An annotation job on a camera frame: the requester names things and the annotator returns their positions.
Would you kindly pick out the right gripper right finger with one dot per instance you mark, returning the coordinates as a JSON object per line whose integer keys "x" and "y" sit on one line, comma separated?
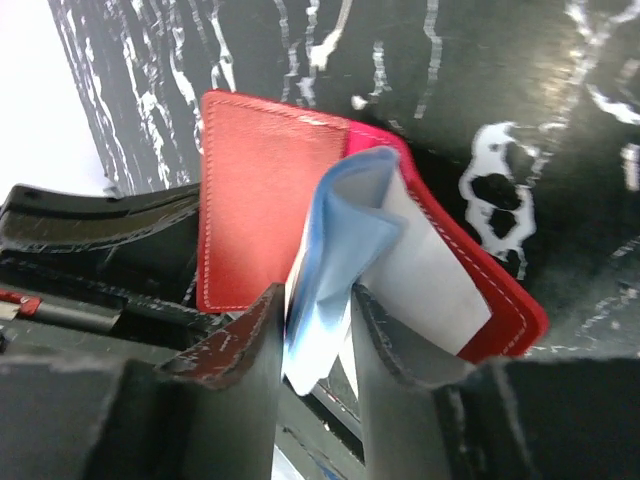
{"x": 419, "y": 405}

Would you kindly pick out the red leather card holder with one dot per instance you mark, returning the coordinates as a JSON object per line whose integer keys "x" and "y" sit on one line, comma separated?
{"x": 320, "y": 203}

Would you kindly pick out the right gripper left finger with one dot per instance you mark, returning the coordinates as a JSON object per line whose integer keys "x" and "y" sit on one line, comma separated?
{"x": 233, "y": 381}

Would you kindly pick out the black card dispenser box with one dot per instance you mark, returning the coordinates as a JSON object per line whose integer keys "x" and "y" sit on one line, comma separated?
{"x": 96, "y": 295}

